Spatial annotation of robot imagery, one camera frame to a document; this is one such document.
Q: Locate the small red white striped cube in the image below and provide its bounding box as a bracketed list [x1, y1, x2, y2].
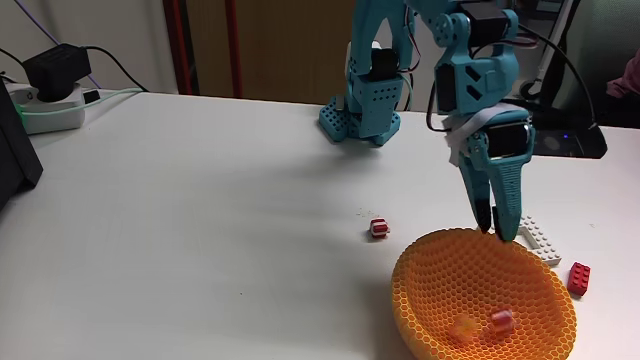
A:
[486, 308, 517, 337]
[369, 217, 391, 239]

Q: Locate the small yellow cube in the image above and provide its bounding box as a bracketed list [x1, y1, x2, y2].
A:
[449, 313, 482, 345]

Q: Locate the orange honeycomb bowl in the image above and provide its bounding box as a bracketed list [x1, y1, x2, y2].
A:
[390, 227, 578, 360]

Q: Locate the white toy brick plate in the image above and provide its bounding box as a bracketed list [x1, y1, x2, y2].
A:
[514, 214, 563, 267]

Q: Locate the white wheeled stand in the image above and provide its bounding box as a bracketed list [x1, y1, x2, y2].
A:
[519, 0, 577, 101]

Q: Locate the red toy brick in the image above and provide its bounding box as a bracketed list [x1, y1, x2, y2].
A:
[566, 261, 592, 297]

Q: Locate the person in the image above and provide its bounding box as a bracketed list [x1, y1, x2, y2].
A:
[606, 49, 640, 100]

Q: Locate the dark office chair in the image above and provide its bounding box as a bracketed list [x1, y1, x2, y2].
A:
[542, 0, 640, 129]

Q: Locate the brown wooden panel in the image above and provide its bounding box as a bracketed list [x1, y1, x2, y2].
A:
[185, 0, 359, 107]

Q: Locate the white power strip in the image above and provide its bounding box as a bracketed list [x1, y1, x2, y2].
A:
[3, 82, 102, 136]

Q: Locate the black power adapter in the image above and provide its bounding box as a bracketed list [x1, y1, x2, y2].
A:
[22, 43, 93, 103]

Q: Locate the black flat device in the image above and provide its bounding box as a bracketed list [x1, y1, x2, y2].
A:
[0, 79, 45, 211]

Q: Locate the white tape strap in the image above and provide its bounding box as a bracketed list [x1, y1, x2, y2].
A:
[443, 103, 507, 169]

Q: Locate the black camera box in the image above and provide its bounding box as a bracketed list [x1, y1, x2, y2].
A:
[530, 121, 609, 161]

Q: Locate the black camera cable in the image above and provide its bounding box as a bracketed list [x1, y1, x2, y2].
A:
[517, 22, 599, 129]

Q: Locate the red black servo wire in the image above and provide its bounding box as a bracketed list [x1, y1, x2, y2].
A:
[472, 33, 540, 60]

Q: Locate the red metal post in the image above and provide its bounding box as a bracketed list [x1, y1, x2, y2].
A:
[162, 0, 194, 96]

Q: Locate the black adapter cable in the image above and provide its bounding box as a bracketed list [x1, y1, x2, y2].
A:
[82, 45, 150, 94]

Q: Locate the pale green cable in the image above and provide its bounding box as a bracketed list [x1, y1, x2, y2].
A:
[19, 87, 146, 119]

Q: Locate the purple cable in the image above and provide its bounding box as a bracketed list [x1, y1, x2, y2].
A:
[13, 0, 102, 90]

